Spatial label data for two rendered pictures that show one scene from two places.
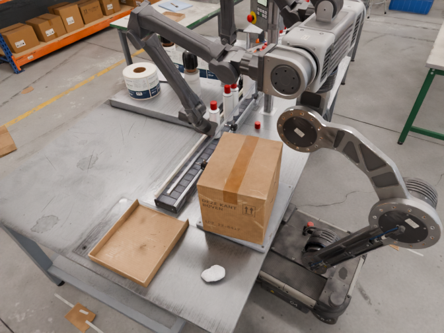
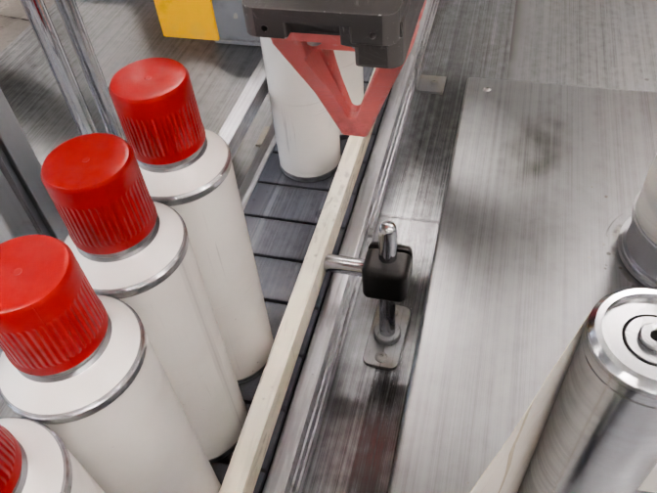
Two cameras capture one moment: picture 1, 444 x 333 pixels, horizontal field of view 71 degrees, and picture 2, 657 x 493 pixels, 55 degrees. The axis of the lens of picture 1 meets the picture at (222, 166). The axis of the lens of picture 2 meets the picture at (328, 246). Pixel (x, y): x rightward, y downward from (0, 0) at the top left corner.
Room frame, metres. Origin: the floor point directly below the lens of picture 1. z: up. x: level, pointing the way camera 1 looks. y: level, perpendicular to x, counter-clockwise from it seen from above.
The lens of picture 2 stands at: (1.86, -0.15, 1.23)
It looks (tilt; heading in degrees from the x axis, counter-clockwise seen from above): 48 degrees down; 170
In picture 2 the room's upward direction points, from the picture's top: 6 degrees counter-clockwise
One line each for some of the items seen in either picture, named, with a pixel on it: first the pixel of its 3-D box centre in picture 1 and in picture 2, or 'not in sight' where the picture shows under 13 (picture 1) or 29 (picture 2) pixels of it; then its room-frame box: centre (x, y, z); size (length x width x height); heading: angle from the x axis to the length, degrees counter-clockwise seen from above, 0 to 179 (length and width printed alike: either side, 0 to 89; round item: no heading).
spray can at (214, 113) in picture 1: (215, 119); not in sight; (1.27, 0.02, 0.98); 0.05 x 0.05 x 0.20
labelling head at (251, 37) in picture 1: (256, 49); not in sight; (1.99, -0.27, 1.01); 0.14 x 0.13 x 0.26; 151
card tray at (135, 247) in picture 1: (141, 238); not in sight; (0.70, 0.34, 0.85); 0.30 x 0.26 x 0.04; 151
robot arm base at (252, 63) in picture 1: (257, 65); not in sight; (0.88, -0.13, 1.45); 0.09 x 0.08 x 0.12; 144
